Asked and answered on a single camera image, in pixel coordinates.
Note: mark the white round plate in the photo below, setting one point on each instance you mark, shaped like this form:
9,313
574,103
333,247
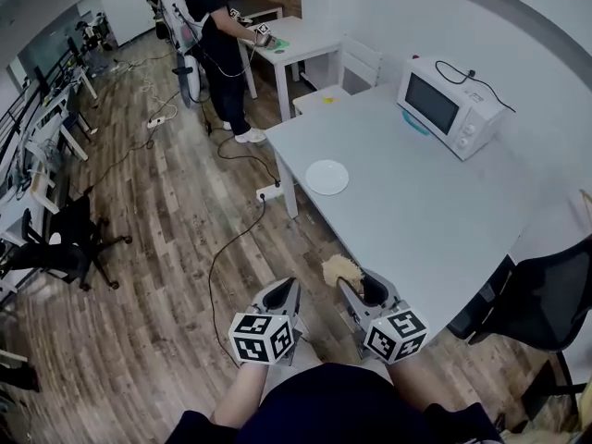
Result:
327,177

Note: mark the person's left forearm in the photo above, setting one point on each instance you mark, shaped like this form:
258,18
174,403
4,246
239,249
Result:
240,396

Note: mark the small yellow item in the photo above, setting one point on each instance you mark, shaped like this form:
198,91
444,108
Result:
329,100

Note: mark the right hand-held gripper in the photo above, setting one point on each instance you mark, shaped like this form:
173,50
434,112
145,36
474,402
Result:
395,336

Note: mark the person's right forearm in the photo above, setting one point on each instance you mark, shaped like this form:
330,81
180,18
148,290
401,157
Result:
416,386

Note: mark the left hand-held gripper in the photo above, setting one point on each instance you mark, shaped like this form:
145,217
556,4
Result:
259,338

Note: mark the white slatted chair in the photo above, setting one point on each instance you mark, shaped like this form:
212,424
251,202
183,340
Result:
363,63

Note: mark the green cloth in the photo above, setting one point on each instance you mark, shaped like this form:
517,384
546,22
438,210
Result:
280,43

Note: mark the beige loofah scrubber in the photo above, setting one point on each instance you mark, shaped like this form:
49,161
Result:
335,271

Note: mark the teal tray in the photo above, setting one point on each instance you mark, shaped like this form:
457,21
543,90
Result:
414,124

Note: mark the white power strip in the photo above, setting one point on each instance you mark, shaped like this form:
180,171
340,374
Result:
156,122
269,192

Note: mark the white desk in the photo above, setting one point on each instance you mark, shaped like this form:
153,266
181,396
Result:
41,146

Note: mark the small white side table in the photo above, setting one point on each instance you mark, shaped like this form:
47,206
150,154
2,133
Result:
319,97

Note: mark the black metal railing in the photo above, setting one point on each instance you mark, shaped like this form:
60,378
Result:
28,100

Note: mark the black mesh office chair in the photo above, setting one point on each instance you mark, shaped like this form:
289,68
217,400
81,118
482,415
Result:
546,303

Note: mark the white microwave oven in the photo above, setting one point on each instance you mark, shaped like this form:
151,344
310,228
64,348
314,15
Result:
455,109

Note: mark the person's dark shirt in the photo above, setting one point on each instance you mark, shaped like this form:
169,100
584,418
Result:
337,410

